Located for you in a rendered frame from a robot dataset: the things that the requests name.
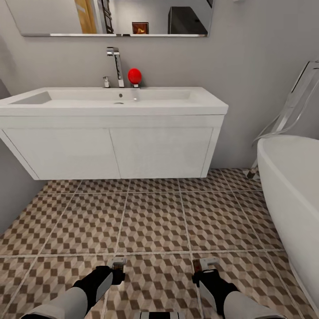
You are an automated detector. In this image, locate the mousetrap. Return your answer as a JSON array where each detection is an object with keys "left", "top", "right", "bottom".
[
  {"left": 192, "top": 258, "right": 202, "bottom": 272},
  {"left": 113, "top": 265, "right": 124, "bottom": 273}
]

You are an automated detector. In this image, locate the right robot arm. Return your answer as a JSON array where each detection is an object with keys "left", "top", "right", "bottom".
[{"left": 192, "top": 256, "right": 287, "bottom": 319}]

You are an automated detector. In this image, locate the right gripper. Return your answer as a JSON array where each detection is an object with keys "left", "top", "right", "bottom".
[{"left": 192, "top": 269, "right": 219, "bottom": 288}]

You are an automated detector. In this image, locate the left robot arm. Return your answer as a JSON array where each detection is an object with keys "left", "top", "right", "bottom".
[{"left": 20, "top": 256, "right": 127, "bottom": 319}]

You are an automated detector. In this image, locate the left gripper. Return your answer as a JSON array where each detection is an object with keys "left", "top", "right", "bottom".
[{"left": 110, "top": 269, "right": 125, "bottom": 285}]

